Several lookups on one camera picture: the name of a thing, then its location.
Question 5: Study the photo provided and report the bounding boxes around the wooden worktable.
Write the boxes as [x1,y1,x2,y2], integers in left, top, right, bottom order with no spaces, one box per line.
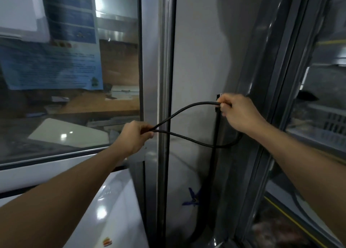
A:
[58,89,141,116]

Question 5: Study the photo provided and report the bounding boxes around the glass display fridge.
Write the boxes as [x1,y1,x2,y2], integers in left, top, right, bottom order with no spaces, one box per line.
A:
[216,0,346,248]

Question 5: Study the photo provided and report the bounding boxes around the person's left forearm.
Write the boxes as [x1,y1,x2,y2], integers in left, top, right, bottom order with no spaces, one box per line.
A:
[0,147,126,248]

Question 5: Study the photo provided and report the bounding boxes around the blue paper notice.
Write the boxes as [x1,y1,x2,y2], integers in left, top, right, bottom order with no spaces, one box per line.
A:
[0,0,105,91]

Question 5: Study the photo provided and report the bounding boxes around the black power cord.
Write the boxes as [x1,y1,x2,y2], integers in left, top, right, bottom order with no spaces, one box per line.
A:
[140,101,244,149]

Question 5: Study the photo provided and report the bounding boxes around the person's right forearm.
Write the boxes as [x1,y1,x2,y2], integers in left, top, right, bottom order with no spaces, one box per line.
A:
[253,120,346,245]

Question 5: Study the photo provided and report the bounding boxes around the white microwave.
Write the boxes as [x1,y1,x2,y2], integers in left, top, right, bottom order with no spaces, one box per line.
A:
[0,169,149,248]

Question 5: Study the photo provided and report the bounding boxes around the person's left hand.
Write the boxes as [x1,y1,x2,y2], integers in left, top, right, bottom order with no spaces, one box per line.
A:
[113,120,155,159]

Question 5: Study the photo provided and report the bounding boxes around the blue plastic clip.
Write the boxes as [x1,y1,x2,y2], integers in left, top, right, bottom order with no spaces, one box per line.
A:
[182,187,202,207]

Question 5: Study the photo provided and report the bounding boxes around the person's right hand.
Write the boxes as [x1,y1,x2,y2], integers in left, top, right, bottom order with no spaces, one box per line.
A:
[217,93,268,136]

